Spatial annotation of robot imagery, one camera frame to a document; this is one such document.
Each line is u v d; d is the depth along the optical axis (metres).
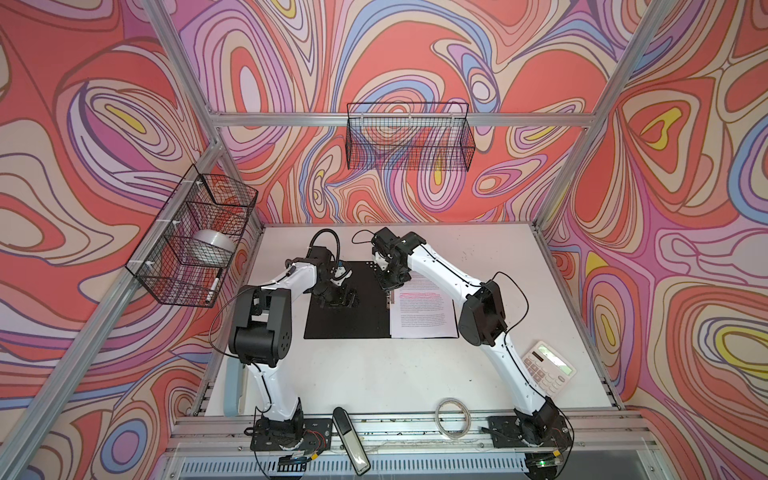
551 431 0.68
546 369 0.82
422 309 0.96
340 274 0.86
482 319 0.59
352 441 0.69
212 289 0.72
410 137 0.84
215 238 0.74
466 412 0.75
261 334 0.51
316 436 0.72
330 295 0.83
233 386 0.76
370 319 0.96
